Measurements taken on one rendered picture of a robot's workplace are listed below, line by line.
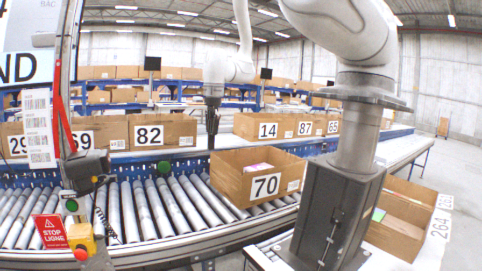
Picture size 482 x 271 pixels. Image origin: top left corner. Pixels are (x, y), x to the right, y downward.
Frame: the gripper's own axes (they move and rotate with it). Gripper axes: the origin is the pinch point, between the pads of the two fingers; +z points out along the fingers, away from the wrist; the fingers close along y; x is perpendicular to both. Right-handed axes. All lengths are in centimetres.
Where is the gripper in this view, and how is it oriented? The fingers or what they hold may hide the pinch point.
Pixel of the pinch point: (211, 142)
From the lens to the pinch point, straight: 96.8
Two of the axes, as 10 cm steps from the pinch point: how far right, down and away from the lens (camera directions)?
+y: 5.2, 2.3, -8.3
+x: 8.5, -0.6, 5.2
